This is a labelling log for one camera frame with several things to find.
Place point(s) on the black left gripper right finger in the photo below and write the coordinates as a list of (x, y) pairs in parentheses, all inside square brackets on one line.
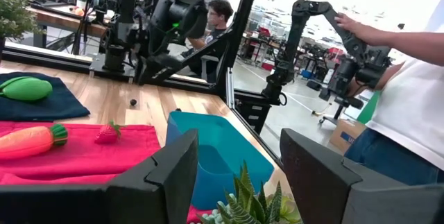
[(319, 189)]

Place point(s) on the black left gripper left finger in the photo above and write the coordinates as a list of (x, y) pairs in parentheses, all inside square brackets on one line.
[(145, 196)]

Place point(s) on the red strawberry toy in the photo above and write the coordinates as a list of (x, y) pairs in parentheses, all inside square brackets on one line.
[(107, 135)]

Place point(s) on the orange carrot toy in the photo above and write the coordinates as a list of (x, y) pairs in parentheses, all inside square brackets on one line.
[(24, 142)]

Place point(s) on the green mango toy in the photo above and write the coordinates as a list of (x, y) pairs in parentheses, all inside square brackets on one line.
[(26, 88)]

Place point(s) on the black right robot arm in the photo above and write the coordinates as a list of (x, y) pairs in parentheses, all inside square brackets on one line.
[(173, 12)]

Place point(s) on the blue plastic tupperware tub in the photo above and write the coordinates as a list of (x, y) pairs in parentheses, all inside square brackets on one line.
[(222, 147)]

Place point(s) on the small black ball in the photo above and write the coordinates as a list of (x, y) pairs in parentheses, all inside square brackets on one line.
[(133, 102)]

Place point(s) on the cardboard box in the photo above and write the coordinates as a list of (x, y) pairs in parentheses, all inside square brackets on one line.
[(347, 134)]

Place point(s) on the red cloth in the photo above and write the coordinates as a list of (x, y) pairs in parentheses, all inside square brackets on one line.
[(86, 158)]

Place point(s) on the succulent plant in black pot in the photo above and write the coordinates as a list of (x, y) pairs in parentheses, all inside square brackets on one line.
[(249, 203)]

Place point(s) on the person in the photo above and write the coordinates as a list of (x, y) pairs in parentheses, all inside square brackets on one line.
[(409, 106), (216, 26)]

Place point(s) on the green panel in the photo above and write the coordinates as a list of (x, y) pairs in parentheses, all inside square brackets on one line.
[(367, 109)]

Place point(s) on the black drawer unit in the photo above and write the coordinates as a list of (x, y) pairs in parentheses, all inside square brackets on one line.
[(255, 113)]

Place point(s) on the navy blue cloth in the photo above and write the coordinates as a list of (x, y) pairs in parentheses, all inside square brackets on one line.
[(59, 107)]

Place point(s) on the wooden workbench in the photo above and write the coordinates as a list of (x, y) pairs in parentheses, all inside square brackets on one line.
[(62, 23)]

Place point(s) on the bushy green potted plant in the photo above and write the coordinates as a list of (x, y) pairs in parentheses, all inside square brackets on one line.
[(14, 12)]

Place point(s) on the black aluminium table frame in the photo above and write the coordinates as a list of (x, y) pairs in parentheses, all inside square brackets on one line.
[(239, 26)]

